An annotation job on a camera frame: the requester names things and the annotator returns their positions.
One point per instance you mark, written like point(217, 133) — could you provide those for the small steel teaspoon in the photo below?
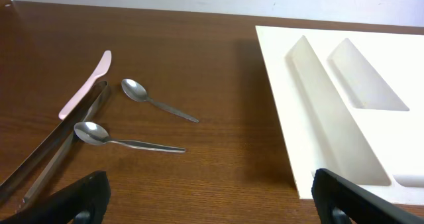
point(95, 134)
point(137, 92)

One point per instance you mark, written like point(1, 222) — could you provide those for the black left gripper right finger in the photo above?
point(338, 200)

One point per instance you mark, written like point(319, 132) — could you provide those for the white cutlery tray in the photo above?
point(350, 102)

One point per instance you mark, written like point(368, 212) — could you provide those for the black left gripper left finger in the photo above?
point(84, 201)

